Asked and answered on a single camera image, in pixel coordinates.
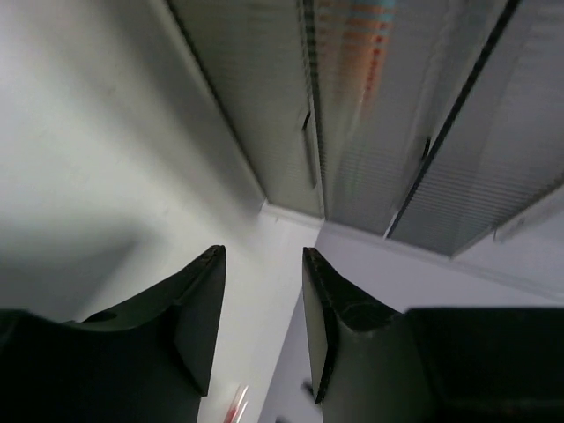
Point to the orange utility knife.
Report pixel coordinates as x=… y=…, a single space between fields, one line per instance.
x=352 y=39

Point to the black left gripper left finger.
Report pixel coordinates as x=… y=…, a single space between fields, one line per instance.
x=146 y=359

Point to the clear plastic drawer organizer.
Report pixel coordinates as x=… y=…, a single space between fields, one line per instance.
x=465 y=134

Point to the red ink pen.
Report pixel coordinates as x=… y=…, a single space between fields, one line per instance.
x=238 y=405

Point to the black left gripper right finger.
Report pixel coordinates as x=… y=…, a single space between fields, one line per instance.
x=372 y=363

